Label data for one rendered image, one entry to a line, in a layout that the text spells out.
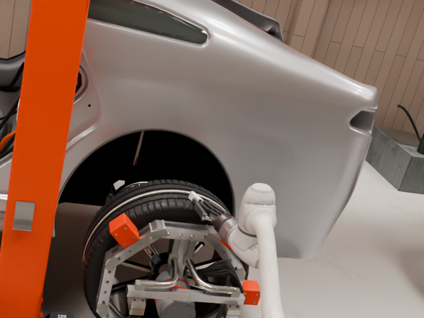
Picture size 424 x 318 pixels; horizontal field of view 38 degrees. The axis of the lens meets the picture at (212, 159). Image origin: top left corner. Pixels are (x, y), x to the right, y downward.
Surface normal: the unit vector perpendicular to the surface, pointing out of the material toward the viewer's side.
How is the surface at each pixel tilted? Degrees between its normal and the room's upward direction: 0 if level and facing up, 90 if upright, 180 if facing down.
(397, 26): 90
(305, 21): 90
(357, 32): 90
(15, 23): 90
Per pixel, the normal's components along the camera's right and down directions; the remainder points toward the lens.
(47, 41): 0.21, 0.40
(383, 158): -0.95, -0.13
